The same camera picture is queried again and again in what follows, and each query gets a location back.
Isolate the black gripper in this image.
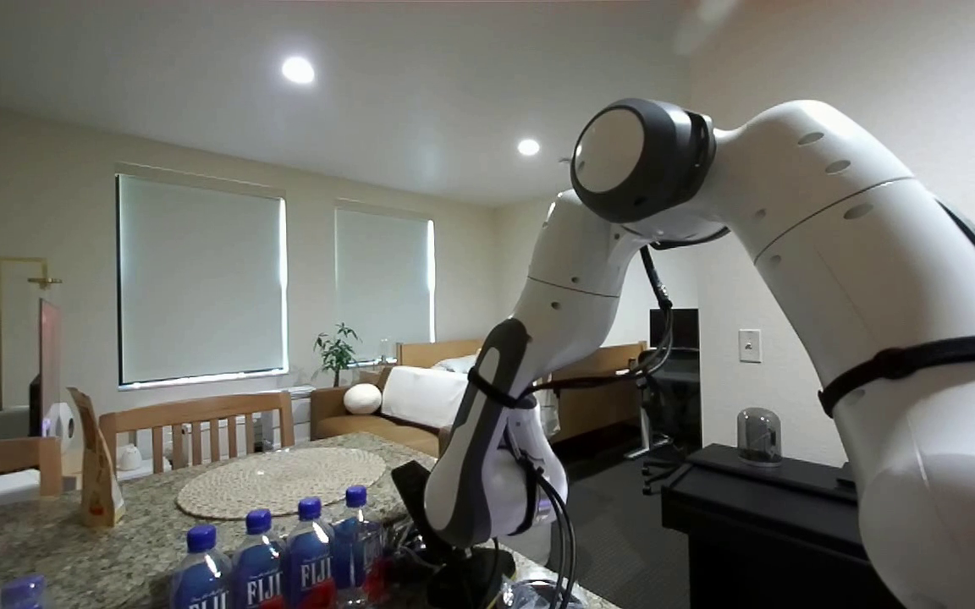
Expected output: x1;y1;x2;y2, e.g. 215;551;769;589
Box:
399;530;517;609

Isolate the clear Ziploc bag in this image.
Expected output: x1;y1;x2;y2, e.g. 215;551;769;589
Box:
380;511;432;583

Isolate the crinkled clear plastic bag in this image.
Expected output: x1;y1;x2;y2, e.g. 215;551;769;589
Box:
508;577;586;609

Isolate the round white pillow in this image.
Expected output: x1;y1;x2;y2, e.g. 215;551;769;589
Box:
338;382;385;416

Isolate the round woven placemat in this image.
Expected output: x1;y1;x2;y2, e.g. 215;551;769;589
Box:
171;448;390;521

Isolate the white sofa cushion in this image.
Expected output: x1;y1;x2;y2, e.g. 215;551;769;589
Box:
431;348;480;379

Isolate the wooden armchair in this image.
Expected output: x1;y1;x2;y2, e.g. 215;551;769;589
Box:
550;342;651;448

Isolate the green potted plant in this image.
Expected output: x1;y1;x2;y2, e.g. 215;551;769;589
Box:
314;320;361;390

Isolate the black office chair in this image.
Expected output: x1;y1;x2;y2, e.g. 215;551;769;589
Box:
631;348;705;494

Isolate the narrow white window blind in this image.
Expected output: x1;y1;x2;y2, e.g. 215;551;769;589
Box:
332;204;440;367

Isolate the black cabinet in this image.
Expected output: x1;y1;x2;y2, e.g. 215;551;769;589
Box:
658;443;875;609

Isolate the glass jar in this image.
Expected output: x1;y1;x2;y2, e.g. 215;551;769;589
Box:
733;406;785;462

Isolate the black monitor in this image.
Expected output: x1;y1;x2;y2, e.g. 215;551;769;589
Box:
645;300;705;353

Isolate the carved wooden figure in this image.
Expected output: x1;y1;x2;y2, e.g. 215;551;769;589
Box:
68;385;129;530

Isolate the wide white window blind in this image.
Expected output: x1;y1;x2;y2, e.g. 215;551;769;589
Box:
112;169;289;390

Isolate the small blue-capped bottle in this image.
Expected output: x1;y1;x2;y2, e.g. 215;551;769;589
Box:
0;574;55;609

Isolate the wooden chair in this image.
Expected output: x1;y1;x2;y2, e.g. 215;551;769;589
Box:
0;436;63;518

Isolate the tall narrow floor stand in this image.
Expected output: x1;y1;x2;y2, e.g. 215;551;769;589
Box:
27;267;68;443

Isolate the wooden frame sofa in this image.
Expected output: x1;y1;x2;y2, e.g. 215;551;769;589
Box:
306;337;486;457

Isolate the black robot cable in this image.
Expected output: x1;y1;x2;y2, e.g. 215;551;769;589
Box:
514;240;684;609

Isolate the white light switch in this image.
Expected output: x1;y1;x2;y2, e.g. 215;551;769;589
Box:
733;326;765;369

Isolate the wall mirror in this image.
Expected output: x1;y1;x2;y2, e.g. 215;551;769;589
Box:
0;253;55;416

